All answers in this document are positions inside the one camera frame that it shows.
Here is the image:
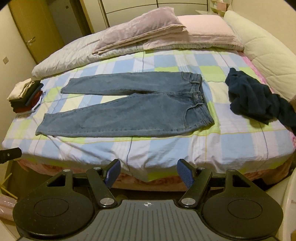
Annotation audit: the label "dark navy garment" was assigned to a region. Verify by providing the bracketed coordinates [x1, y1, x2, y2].
[225, 68, 296, 135]

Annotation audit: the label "grey folded duvet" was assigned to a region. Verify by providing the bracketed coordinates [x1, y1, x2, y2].
[31, 30, 208, 78]

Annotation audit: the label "red folded garment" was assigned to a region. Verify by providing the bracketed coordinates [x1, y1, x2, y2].
[14, 91, 43, 114]

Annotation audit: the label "cream wardrobe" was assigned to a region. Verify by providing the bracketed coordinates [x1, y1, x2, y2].
[80, 0, 211, 35]

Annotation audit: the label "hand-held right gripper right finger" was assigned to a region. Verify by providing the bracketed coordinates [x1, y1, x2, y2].
[177, 159, 251, 207]

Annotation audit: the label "checked pastel bedsheet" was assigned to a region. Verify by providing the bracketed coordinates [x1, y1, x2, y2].
[2, 47, 296, 183]

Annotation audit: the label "cream padded headboard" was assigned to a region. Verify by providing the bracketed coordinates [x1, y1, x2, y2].
[223, 10, 296, 101]

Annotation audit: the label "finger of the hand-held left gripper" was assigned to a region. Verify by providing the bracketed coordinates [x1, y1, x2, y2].
[0, 148, 22, 164]

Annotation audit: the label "white folded garment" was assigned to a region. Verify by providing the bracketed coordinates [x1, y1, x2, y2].
[29, 91, 45, 114]

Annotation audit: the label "blue denim jeans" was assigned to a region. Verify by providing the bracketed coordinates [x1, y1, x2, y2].
[35, 71, 215, 138]

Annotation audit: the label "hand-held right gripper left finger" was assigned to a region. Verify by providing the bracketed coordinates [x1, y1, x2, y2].
[47, 159, 121, 207]

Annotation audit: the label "cream folded garment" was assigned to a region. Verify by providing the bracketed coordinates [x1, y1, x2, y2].
[7, 78, 32, 101]

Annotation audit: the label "pink patterned bed skirt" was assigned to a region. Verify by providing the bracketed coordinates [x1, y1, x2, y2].
[15, 158, 292, 193]

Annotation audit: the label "yellow wooden door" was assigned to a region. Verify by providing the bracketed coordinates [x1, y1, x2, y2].
[8, 0, 65, 65]

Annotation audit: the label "mauve pillow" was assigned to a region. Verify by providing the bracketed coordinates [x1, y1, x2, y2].
[92, 6, 186, 55]

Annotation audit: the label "pale pink pillow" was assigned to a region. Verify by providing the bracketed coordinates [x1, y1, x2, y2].
[146, 15, 244, 51]

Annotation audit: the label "black folded garment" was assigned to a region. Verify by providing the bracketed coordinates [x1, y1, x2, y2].
[11, 81, 44, 109]

